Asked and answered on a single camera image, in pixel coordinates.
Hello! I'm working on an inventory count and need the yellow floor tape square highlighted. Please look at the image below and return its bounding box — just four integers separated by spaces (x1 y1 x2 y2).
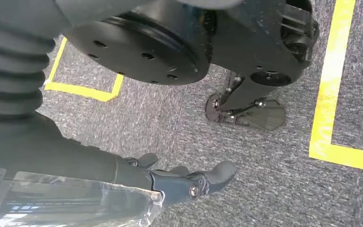
43 37 125 103
308 0 363 175

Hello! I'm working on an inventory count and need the robot right leg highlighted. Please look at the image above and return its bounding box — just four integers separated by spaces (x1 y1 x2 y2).
63 0 320 133

